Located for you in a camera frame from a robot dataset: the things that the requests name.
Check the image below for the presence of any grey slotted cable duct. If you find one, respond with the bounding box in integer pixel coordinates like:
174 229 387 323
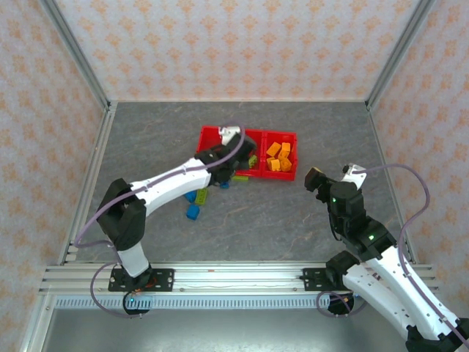
54 295 363 309

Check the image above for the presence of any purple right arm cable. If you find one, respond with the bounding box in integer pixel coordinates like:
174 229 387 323
317 164 469 352

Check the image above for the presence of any aluminium frame leg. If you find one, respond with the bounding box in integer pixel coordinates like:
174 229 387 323
18 295 56 352

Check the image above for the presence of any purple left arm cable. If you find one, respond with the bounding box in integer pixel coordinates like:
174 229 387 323
73 122 245 319

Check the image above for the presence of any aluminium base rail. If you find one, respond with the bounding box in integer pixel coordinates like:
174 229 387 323
38 260 440 294

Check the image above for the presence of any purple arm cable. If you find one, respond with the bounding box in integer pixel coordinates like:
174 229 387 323
317 164 469 352
73 122 245 319

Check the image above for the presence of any aluminium side rail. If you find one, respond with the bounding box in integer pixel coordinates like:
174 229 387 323
57 101 119 265
366 102 418 265

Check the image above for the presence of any aluminium corner post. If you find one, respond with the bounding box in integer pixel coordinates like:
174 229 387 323
366 0 439 111
38 0 113 111

